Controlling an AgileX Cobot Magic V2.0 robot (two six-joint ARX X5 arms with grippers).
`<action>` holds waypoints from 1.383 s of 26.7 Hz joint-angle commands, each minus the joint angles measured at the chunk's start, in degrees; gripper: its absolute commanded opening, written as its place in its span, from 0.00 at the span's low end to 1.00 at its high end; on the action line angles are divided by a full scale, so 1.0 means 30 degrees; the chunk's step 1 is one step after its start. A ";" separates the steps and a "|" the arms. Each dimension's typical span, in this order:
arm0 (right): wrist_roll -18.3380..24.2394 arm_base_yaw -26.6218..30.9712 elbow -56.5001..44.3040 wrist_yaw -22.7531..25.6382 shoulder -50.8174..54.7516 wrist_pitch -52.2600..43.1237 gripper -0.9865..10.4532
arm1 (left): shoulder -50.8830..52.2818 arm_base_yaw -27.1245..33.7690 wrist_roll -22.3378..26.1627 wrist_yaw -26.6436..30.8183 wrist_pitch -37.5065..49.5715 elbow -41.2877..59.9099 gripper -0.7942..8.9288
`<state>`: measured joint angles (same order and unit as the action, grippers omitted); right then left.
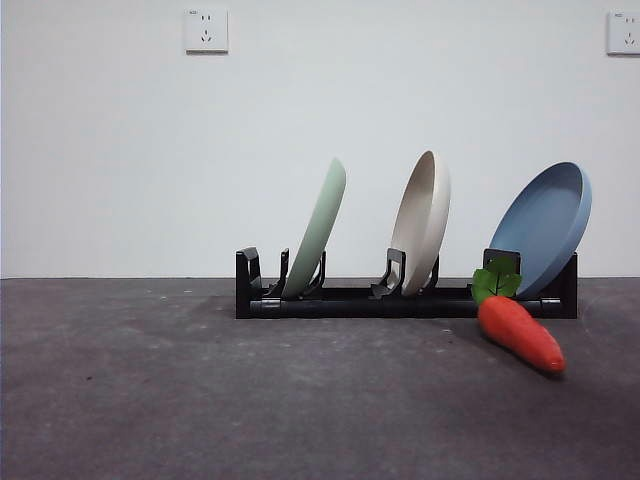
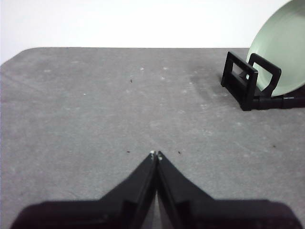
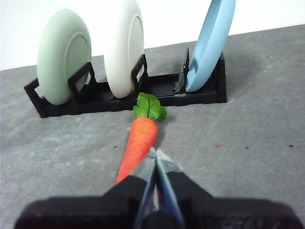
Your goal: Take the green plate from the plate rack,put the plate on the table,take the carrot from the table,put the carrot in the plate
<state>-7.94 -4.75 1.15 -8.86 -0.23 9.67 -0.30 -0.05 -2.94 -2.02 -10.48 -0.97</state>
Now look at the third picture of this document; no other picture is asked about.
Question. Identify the black plate rack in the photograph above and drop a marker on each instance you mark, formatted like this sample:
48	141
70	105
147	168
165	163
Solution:
166	95

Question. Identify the cream white plate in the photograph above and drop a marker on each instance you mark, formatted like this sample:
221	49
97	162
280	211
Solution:
121	47

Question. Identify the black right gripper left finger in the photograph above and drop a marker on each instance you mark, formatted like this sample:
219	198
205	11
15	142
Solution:
83	212

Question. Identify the orange carrot with green leaves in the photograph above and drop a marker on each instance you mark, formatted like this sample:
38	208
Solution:
140	140

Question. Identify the green plate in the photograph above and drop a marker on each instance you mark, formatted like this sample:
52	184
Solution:
59	62

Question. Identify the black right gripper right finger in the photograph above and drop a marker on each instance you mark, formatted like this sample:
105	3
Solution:
226	214

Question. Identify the blue plate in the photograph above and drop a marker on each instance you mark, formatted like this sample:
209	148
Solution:
209	47

